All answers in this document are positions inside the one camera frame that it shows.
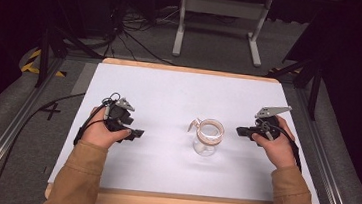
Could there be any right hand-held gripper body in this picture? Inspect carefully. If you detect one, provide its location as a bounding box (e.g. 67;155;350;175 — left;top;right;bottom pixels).
252;102;294;144

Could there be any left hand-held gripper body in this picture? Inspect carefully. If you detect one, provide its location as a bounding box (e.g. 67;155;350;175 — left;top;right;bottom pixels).
99;91;138;136

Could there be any person's left hand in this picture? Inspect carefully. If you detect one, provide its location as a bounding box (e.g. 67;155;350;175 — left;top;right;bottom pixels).
79;104;134;152

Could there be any person's right hand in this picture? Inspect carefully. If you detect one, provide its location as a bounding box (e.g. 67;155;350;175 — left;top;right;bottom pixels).
248;113;303;171

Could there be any glass jug with wooden collar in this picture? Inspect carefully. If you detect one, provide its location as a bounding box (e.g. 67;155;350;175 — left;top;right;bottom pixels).
185;116;227;159

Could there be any black metal stand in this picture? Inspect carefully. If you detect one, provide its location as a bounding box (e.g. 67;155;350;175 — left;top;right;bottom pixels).
34;25;106;94
261;54;326;121

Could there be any white table sheet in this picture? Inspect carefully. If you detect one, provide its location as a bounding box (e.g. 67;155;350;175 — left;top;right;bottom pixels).
48;58;332;204

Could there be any yellow black hazard tape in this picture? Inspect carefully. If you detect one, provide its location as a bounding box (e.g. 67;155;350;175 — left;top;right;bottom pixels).
20;47;70;79

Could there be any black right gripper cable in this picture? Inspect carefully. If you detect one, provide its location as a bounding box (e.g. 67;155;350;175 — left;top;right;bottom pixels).
256;120;307;173

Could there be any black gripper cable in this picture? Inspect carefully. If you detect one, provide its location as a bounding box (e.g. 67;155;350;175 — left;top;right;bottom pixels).
256;120;307;173
0;81;123;204

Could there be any aluminium rail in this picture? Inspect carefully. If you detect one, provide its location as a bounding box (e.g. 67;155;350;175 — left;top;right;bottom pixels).
284;87;362;204
0;51;67;204

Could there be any bundle of black floor cables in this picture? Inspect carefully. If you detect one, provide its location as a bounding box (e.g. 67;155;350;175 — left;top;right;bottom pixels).
72;0;182;66

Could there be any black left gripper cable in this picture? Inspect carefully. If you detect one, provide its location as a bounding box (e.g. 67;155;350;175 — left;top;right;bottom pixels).
0;81;123;204

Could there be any white metal table frame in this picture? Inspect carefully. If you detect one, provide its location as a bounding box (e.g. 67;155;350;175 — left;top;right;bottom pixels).
171;0;274;69

